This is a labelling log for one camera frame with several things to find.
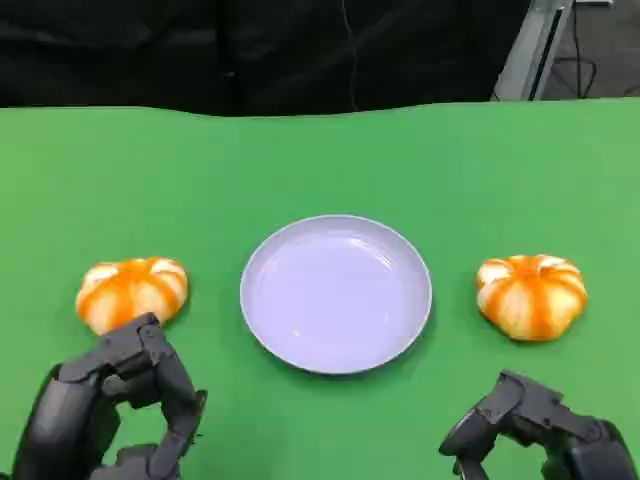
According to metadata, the green table cloth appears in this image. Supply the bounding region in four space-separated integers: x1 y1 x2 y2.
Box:
0 97 640 480

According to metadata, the orange and white bread roll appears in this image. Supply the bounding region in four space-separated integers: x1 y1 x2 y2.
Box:
74 256 190 336
474 253 589 343

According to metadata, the black backdrop curtain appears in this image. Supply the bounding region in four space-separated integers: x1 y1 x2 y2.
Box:
0 0 524 117

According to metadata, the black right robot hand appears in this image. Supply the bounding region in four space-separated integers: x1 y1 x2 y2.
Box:
438 369 640 480

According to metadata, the thin black hanging cable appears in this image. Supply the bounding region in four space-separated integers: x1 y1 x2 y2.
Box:
342 0 360 110

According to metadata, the silver metal frame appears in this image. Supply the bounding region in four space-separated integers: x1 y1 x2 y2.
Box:
492 0 576 101

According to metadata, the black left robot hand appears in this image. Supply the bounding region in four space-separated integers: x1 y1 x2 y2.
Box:
12 312 209 480

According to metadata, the lilac plate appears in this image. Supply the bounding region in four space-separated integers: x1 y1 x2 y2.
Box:
239 214 434 376

